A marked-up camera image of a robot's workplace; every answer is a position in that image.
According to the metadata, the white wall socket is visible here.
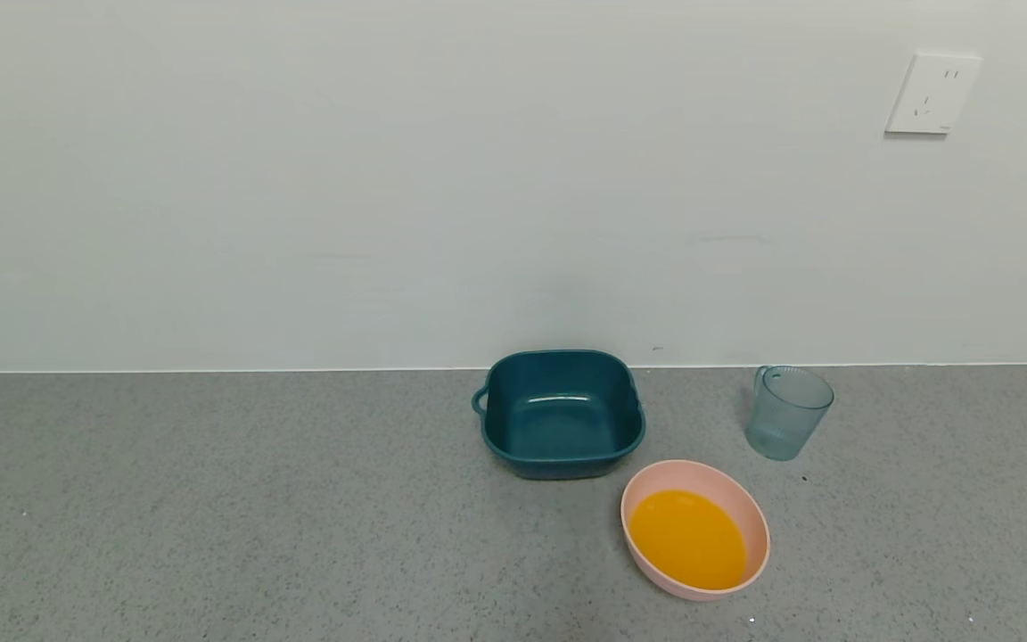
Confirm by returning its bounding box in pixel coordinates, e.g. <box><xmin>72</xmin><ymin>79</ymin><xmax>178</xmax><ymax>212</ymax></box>
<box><xmin>885</xmin><ymin>52</ymin><xmax>983</xmax><ymax>136</ymax></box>

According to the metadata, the orange juice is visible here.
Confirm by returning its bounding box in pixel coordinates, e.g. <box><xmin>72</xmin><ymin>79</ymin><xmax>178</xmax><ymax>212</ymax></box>
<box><xmin>629</xmin><ymin>489</ymin><xmax>749</xmax><ymax>592</ymax></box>

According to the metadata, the translucent blue ribbed cup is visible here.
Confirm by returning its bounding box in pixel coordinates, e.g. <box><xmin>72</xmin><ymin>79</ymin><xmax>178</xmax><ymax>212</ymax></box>
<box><xmin>744</xmin><ymin>364</ymin><xmax>835</xmax><ymax>463</ymax></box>

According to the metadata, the pink plastic bowl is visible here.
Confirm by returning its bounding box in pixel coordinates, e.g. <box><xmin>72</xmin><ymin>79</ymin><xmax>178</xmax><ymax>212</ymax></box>
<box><xmin>620</xmin><ymin>459</ymin><xmax>771</xmax><ymax>603</ymax></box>

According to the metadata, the teal square plastic basin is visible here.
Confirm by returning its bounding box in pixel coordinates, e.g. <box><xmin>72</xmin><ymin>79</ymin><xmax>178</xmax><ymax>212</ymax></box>
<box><xmin>471</xmin><ymin>349</ymin><xmax>647</xmax><ymax>481</ymax></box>

